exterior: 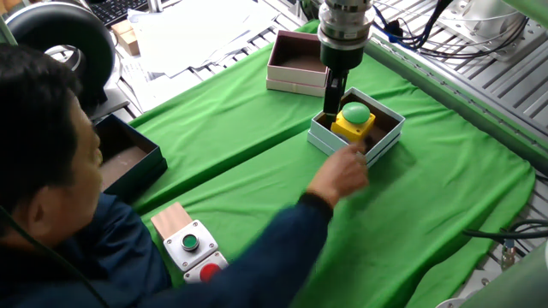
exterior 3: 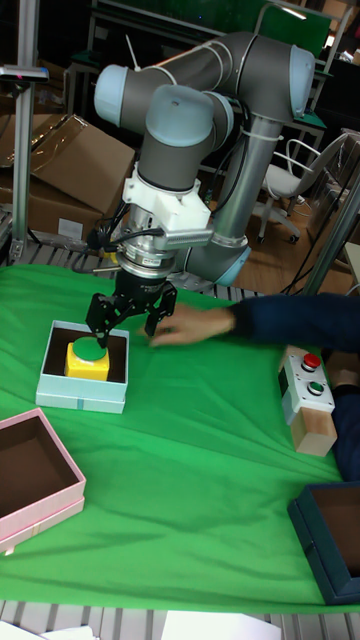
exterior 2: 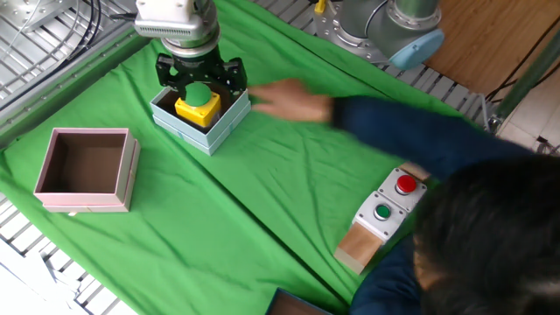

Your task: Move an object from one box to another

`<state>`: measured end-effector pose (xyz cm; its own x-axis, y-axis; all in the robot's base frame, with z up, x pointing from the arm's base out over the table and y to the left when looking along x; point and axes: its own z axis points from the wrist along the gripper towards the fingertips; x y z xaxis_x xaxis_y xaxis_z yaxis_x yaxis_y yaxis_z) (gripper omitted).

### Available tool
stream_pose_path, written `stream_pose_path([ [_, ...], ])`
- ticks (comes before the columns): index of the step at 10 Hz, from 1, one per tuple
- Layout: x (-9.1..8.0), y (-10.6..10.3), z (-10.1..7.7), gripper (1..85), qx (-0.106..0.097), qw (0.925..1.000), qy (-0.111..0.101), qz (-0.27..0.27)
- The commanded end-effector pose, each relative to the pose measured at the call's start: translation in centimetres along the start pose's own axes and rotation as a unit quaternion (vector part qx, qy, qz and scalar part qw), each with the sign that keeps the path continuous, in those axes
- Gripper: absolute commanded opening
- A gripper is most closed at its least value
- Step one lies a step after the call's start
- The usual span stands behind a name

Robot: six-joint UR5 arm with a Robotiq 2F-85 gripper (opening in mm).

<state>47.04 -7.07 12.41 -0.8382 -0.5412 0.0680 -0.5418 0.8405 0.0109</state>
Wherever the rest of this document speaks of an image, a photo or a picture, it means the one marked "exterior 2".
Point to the person right hand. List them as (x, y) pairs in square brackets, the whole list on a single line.
[(293, 101)]

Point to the silver perforated metal plate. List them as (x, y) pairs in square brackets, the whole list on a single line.
[(39, 13)]

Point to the white station green button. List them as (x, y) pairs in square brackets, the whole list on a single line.
[(365, 215)]

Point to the green table cloth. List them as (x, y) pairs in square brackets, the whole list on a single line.
[(262, 219)]

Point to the person head black hair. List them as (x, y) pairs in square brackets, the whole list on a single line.
[(490, 227)]

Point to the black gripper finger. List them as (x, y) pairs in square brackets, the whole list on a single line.
[(236, 79), (168, 72)]

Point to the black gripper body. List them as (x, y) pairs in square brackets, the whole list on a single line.
[(199, 67)]

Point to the red green button station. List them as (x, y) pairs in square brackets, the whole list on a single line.
[(359, 247)]

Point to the dark blue cardboard box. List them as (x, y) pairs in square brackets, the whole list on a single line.
[(293, 306)]

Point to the aluminium frame post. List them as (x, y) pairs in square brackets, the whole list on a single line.
[(529, 76)]

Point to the light blue cardboard box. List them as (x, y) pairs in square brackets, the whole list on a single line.
[(205, 140)]

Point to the yellow box green mushroom button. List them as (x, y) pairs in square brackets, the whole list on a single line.
[(199, 114)]

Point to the silver corner bracket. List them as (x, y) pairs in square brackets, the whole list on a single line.
[(494, 123)]

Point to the right forearm blue sleeve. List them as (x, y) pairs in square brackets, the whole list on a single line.
[(415, 131)]

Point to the grey aluminium frame rail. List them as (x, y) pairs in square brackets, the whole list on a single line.
[(44, 100)]

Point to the pink cardboard box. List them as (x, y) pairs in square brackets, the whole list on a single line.
[(83, 166)]

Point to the white station red button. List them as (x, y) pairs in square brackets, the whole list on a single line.
[(406, 184)]

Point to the white paper stack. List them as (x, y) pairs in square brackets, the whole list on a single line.
[(22, 284)]

